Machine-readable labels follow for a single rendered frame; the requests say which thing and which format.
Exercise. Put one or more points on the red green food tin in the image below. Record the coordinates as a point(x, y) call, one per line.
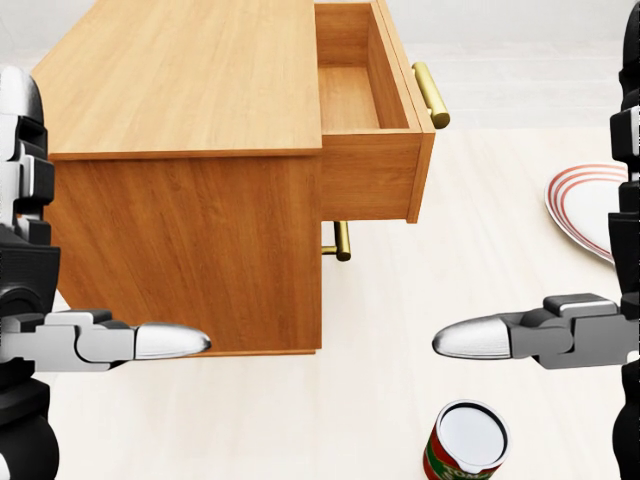
point(467, 445)

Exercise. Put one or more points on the wooden cabinet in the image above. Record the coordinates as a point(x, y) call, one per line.
point(190, 170)

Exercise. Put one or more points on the white plate with red rings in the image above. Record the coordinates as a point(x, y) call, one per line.
point(580, 205)

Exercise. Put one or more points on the open wooden drawer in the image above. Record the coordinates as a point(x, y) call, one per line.
point(372, 150)

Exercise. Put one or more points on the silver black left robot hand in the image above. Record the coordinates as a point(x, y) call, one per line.
point(30, 280)

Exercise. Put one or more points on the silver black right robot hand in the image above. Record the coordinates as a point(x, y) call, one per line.
point(575, 335)

